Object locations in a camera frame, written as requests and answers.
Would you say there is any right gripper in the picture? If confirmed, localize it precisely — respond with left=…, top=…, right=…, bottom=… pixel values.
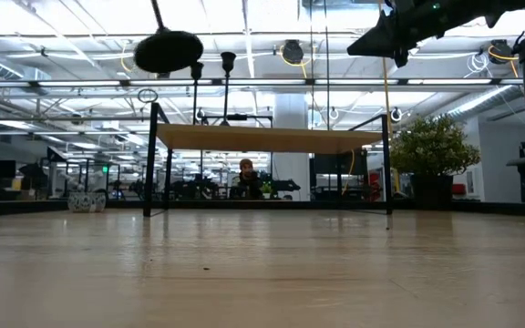
left=346, top=0, right=455, bottom=68

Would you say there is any potted green plant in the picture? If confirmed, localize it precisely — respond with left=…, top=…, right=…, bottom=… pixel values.
left=389, top=113, right=481, bottom=210

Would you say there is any person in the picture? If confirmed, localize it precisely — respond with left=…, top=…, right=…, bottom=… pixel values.
left=229, top=158, right=266, bottom=200

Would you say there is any hanging yellow cable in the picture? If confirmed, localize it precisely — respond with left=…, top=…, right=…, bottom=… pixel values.
left=380, top=54, right=394, bottom=138

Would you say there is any wooden shelf with black frame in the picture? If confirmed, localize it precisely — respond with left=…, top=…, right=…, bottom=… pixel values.
left=142, top=102, right=394, bottom=218

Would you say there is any black aluminium table frame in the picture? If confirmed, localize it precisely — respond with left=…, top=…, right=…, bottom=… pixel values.
left=0, top=199, right=525, bottom=218

